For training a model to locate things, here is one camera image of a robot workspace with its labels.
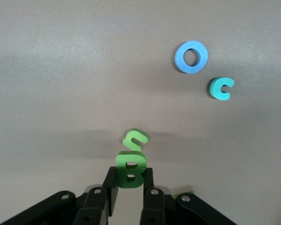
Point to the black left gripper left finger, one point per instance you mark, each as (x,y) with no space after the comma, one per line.
(91,206)

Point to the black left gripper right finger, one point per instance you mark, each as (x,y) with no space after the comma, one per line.
(157,206)

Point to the green foam letter B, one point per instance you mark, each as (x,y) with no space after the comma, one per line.
(121,180)

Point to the green foam letter n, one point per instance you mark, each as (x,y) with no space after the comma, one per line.
(135,134)

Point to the green foam letter M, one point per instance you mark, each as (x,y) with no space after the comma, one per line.
(174,196)

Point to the teal foam letter c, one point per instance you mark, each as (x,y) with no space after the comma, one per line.
(215,89)

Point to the brown table cover sheet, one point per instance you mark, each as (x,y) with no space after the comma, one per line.
(61,70)

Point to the blue foam letter O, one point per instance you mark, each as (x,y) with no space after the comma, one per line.
(179,57)

